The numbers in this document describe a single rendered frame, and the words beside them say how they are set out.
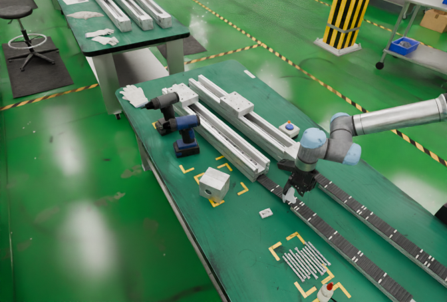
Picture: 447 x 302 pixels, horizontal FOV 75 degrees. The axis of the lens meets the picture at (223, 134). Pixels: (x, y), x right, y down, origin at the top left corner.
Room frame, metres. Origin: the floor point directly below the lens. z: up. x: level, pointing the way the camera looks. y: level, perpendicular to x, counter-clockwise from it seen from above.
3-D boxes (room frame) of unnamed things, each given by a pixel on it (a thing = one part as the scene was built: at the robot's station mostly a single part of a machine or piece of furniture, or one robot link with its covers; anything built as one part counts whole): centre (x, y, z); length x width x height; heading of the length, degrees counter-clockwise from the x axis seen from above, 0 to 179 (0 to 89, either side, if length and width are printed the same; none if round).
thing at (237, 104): (1.31, -0.07, 0.87); 0.16 x 0.11 x 0.07; 40
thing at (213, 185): (0.80, 0.03, 0.83); 0.11 x 0.10 x 0.10; 155
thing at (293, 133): (1.18, -0.34, 0.81); 0.10 x 0.08 x 0.06; 130
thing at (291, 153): (0.98, -0.36, 0.83); 0.12 x 0.09 x 0.10; 130
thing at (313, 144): (0.73, -0.31, 1.14); 0.09 x 0.08 x 0.11; 75
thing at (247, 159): (1.19, 0.08, 0.82); 0.80 x 0.10 x 0.09; 40
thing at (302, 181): (0.73, -0.31, 0.98); 0.09 x 0.08 x 0.12; 40
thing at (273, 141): (1.31, -0.07, 0.82); 0.80 x 0.10 x 0.09; 40
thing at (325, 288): (0.38, -0.35, 0.84); 0.04 x 0.04 x 0.12
